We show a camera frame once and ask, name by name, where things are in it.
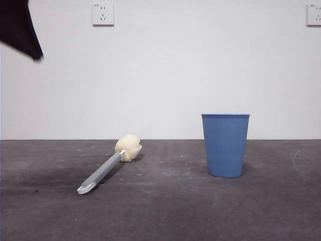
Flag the cup brush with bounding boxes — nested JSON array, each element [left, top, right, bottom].
[[76, 135, 143, 196]]

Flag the blue ribbed plastic cup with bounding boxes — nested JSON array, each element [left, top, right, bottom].
[[201, 113, 251, 179]]

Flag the white wall socket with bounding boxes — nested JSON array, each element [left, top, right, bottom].
[[92, 3, 115, 27], [306, 4, 321, 27]]

